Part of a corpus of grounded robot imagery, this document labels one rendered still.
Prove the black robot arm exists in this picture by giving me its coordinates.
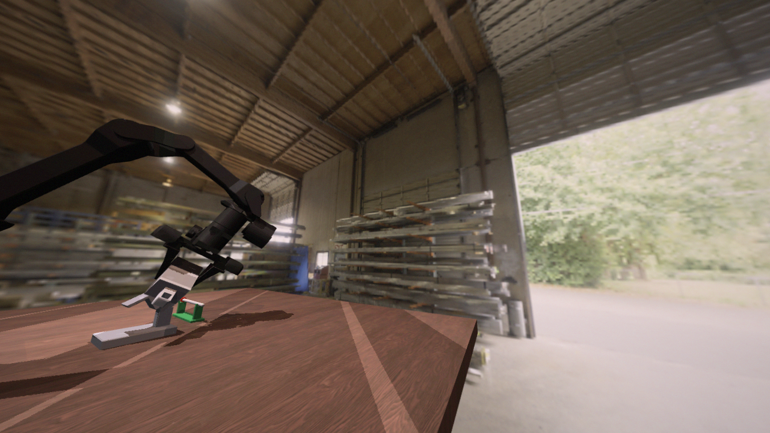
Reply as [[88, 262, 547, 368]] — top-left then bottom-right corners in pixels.
[[0, 118, 277, 249]]

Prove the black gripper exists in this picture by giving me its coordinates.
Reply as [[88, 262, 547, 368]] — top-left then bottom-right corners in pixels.
[[151, 221, 244, 287]]

